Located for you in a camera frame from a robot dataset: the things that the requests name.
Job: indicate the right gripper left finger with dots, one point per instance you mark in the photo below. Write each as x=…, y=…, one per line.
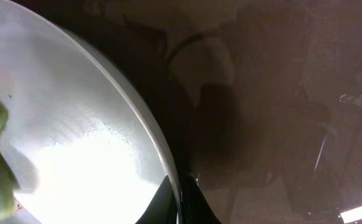
x=162, y=208

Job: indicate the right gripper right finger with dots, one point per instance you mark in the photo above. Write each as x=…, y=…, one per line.
x=195, y=208

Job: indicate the pale blue plate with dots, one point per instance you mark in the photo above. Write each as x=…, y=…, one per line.
x=80, y=141

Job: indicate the brown serving tray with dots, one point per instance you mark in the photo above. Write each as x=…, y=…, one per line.
x=260, y=101

